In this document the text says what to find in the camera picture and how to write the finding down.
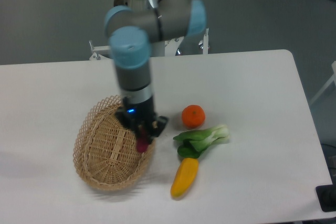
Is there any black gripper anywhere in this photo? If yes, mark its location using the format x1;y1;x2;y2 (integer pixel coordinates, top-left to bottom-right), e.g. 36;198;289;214
115;96;169;143

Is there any purple sweet potato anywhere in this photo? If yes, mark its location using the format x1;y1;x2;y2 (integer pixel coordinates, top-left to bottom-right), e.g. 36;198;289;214
136;129;150;153

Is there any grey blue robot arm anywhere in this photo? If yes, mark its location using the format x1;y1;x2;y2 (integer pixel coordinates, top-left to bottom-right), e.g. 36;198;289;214
104;0;206;143

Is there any woven wicker basket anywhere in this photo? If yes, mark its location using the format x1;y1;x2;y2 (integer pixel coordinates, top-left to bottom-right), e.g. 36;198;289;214
73;95;155;191

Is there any orange mandarin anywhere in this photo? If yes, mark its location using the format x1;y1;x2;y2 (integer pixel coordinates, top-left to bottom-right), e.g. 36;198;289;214
181;104;206;129

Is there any green bok choy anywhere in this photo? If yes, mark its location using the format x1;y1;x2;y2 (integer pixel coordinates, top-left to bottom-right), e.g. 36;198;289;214
173;124;230;159

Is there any yellow pepper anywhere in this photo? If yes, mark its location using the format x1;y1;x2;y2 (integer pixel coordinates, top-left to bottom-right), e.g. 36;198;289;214
170;158;199;198

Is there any black device at table edge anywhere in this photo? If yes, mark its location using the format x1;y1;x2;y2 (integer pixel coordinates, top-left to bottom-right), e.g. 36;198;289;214
316;185;335;212

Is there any white furniture leg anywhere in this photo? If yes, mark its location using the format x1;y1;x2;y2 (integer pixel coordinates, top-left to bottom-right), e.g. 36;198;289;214
308;61;335;106

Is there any white metal base frame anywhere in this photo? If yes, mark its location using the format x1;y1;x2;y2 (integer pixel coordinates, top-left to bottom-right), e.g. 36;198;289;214
89;27;211;60

